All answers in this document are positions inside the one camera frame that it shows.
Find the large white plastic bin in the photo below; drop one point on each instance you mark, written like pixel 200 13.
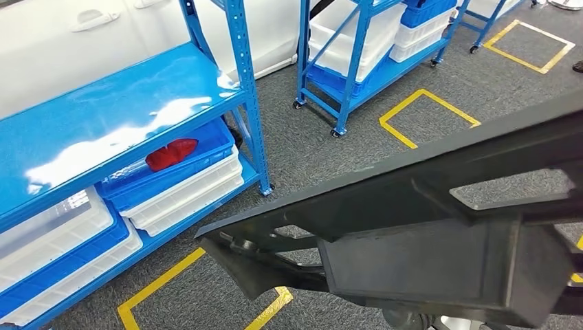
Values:
pixel 341 41

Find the round silver stand base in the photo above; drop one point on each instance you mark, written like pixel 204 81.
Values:
pixel 567 3

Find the blue metal shelf rack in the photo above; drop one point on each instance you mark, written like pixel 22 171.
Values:
pixel 114 104

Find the blue plastic bin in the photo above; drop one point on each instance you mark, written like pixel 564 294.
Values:
pixel 68 273
pixel 205 145
pixel 332 82
pixel 428 16

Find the red part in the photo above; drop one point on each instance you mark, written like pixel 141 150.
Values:
pixel 171 155

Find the person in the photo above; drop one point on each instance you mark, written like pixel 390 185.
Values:
pixel 578 67

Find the black plastic plate frame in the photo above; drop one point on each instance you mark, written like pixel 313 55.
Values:
pixel 410 255

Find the blue wheeled shelf rack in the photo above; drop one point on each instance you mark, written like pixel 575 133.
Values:
pixel 489 20
pixel 364 82

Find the white car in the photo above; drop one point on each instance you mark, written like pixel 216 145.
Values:
pixel 45 59

